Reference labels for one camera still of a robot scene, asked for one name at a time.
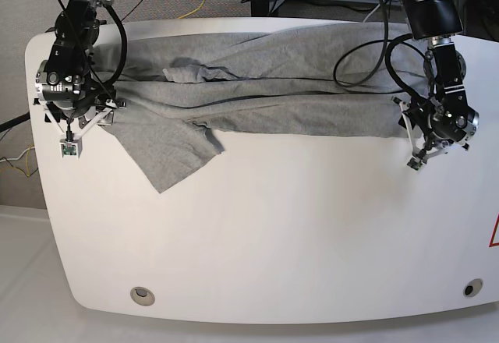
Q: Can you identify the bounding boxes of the grey T-shirt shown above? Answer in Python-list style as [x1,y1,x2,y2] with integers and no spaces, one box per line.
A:
[87,21,434,195]

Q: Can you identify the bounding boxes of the table cable grommet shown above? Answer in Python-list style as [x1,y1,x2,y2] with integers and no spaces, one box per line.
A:
[463,278,483,298]
[130,287,155,306]

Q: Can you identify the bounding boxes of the black table leg post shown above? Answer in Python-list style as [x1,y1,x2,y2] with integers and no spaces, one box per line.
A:
[250,0,278,17]

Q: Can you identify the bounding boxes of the black bar behind table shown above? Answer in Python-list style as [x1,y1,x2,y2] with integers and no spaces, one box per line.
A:
[45,19,108,33]

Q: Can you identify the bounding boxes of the left table cable grommet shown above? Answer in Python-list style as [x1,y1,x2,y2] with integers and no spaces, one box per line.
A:
[130,287,155,306]

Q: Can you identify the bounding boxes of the right table cable grommet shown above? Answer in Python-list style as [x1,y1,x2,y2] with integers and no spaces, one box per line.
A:
[463,278,483,298]

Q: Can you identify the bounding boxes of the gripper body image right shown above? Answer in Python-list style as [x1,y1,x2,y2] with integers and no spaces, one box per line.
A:
[409,103,448,150]

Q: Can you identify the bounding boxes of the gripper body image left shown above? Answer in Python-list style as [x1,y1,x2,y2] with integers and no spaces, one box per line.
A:
[50,99,113,129]

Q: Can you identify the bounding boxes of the yellow and white side cables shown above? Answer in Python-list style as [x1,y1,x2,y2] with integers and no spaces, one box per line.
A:
[0,146,36,179]

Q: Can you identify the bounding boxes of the red warning triangle sticker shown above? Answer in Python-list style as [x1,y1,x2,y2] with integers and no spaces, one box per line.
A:
[489,216,499,248]

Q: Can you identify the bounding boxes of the black rod at left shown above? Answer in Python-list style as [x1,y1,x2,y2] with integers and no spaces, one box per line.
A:
[0,112,30,133]

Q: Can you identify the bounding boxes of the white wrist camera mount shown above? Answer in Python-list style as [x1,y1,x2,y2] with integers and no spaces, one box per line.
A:
[391,95,471,173]
[34,98,126,157]

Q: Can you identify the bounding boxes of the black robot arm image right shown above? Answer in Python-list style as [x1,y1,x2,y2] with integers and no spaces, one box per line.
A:
[382,0,479,159]

